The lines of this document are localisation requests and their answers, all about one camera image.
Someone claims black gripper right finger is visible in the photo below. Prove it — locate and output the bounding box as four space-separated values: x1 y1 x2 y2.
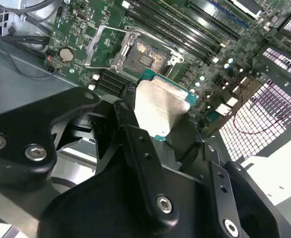
167 120 291 238

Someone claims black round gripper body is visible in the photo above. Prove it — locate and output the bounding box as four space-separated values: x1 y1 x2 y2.
39 145 222 238

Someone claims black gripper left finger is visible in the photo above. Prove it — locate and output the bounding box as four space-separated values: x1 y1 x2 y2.
0 83 180 228

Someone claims CPU with silver top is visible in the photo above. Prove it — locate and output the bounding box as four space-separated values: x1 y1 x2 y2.
133 66 199 142

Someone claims metal socket cover frame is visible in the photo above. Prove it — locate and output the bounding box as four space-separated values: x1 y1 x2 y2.
84 24 138 74

